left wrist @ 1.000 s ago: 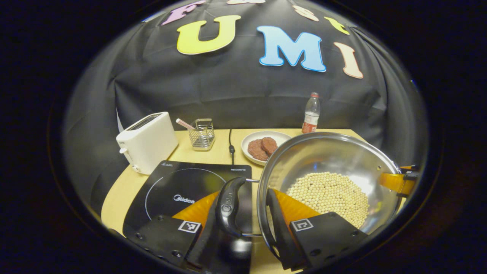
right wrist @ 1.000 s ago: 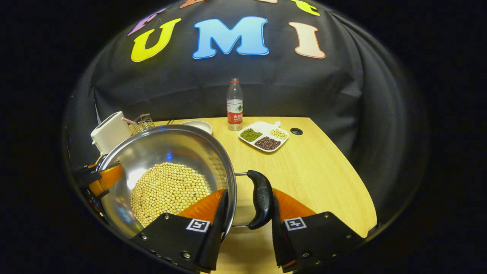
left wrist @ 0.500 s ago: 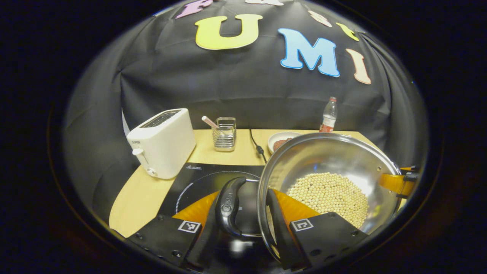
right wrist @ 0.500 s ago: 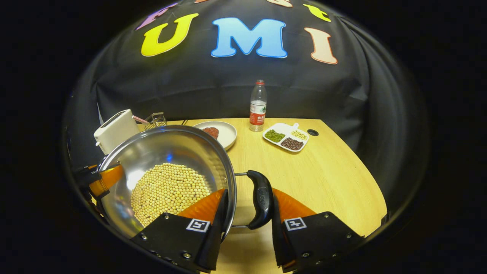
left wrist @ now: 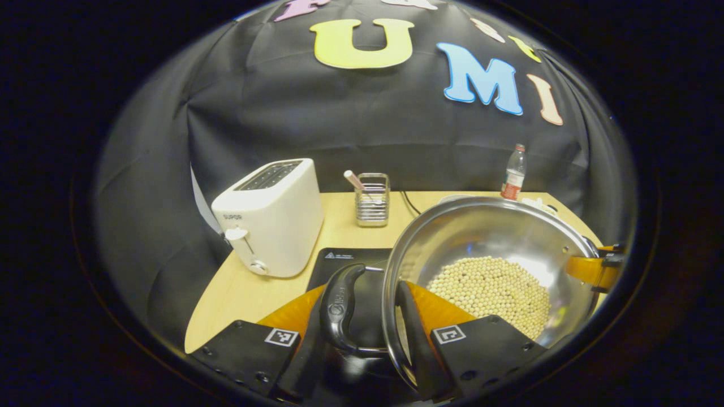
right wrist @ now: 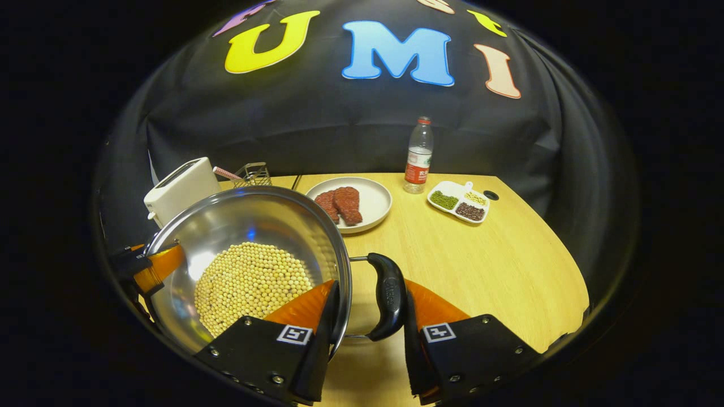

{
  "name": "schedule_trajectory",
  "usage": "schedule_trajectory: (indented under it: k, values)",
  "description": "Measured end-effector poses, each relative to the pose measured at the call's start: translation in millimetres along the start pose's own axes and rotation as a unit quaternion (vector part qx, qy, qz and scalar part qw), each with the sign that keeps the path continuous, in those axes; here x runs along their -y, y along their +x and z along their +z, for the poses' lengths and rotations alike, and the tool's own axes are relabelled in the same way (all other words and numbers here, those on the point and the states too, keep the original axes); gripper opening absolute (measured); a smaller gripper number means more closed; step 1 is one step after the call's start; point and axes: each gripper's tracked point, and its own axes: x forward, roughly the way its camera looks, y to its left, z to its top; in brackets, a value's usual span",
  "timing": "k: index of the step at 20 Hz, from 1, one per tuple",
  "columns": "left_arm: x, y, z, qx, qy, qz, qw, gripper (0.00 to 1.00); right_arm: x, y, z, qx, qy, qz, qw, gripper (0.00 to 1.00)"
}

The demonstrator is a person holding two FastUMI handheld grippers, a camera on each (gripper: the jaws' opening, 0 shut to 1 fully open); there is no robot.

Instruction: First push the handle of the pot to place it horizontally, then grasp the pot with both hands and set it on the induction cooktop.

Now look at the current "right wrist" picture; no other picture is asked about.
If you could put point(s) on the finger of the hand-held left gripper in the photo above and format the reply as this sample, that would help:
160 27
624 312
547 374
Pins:
161 265

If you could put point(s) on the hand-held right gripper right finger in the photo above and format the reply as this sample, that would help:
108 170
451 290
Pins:
416 362

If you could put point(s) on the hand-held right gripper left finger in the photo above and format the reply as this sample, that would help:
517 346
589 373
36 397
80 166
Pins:
321 350

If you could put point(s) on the white toaster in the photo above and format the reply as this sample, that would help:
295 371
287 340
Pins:
181 189

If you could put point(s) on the heap of yellow soybeans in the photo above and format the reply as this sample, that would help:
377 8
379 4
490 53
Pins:
249 282

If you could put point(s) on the red striped straw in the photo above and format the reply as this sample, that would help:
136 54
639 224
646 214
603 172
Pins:
226 173

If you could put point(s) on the brown meat steak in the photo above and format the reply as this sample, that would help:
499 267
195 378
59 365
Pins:
348 204
326 204

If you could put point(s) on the round white plate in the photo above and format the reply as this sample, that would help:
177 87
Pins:
376 200

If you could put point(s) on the small heap of dark beans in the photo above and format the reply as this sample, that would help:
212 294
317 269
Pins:
470 211

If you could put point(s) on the small heap of green beans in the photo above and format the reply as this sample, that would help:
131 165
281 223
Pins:
444 200

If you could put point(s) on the small heap of pale beans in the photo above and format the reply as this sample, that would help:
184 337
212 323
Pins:
475 198

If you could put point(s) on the white divided dish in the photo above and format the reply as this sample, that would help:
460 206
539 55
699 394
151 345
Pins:
451 186

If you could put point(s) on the clear plastic water bottle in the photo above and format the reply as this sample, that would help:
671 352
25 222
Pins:
418 164

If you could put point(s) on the black backdrop cloth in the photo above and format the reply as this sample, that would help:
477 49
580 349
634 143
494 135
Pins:
339 124

